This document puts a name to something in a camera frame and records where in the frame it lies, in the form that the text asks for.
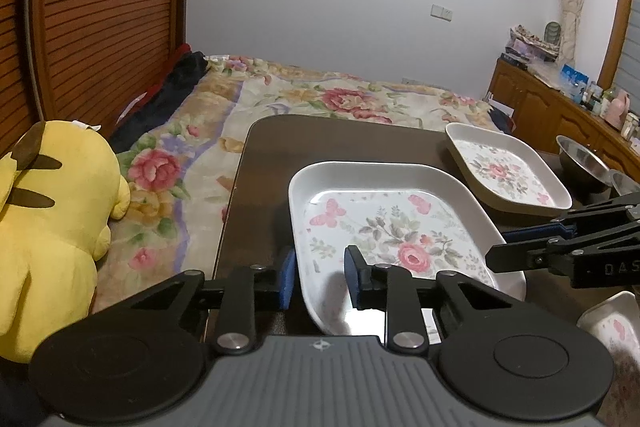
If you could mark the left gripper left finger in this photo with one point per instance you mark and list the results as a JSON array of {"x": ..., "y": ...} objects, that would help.
[{"x": 239, "y": 296}]

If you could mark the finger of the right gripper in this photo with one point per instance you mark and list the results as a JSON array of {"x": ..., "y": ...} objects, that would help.
[
  {"x": 597, "y": 217},
  {"x": 552, "y": 253}
]

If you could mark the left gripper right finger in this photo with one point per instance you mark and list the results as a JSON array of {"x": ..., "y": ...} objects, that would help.
[{"x": 400, "y": 296}]

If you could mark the large steel bowl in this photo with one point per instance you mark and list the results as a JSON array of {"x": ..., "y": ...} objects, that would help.
[{"x": 582, "y": 168}]

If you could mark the floral tray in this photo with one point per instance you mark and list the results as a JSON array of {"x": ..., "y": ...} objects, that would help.
[
  {"x": 414, "y": 216},
  {"x": 505, "y": 173},
  {"x": 615, "y": 322}
]

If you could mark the small steel bowl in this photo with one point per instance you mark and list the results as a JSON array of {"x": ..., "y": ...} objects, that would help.
[{"x": 622, "y": 184}]

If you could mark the floral tray back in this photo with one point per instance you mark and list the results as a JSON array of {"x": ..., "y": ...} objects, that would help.
[{"x": 505, "y": 173}]

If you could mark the wooden sideboard cabinet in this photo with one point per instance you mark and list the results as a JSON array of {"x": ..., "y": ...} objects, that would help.
[{"x": 541, "y": 113}]

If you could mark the pink bottle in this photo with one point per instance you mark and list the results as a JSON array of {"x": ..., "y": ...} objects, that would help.
[{"x": 617, "y": 110}]

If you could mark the white paper box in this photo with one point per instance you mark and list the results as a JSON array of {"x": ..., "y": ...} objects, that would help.
[{"x": 501, "y": 114}]

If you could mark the floral bed quilt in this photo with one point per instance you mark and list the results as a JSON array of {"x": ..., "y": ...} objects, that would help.
[{"x": 181, "y": 173}]

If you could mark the blue box on sideboard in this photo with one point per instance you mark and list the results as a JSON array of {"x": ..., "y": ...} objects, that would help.
[{"x": 573, "y": 83}]

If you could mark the pile of folded fabrics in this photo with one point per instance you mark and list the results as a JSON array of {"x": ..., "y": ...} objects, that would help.
[{"x": 529, "y": 47}]

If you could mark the dark clothes on bed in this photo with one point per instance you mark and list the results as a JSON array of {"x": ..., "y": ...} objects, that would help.
[{"x": 162, "y": 100}]

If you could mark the yellow pikachu plush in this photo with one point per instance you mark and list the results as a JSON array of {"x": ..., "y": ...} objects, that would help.
[{"x": 60, "y": 188}]

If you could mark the white wall switch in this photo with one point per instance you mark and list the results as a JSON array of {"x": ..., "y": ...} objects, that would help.
[{"x": 442, "y": 13}]

